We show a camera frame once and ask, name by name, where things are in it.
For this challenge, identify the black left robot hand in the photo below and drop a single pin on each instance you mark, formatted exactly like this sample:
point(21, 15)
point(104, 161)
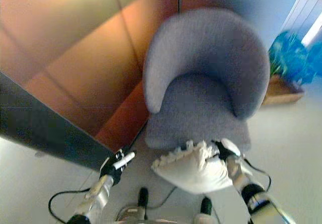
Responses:
point(113, 167)

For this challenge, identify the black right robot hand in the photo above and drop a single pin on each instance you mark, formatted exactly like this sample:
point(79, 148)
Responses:
point(226, 146)

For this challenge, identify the white fringed pillow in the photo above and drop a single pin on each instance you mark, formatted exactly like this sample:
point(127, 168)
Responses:
point(198, 167)

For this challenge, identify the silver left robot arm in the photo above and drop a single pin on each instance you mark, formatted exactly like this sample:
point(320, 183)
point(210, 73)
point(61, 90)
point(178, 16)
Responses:
point(96, 196)

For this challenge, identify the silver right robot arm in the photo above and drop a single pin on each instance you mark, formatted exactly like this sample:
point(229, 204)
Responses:
point(249, 183)

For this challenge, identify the grey round armchair sofa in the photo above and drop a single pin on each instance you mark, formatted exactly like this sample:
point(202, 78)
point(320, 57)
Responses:
point(201, 80)

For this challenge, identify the dark grey rug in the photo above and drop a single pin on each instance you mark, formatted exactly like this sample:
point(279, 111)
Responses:
point(47, 131)

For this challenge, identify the wooden planter box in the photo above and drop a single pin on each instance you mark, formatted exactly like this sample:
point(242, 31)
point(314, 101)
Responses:
point(283, 93)

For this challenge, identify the green potted plant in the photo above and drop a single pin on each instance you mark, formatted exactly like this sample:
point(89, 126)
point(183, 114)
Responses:
point(291, 55)

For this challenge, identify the white window frame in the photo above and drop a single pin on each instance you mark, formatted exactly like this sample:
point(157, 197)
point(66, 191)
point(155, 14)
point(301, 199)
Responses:
point(305, 10)

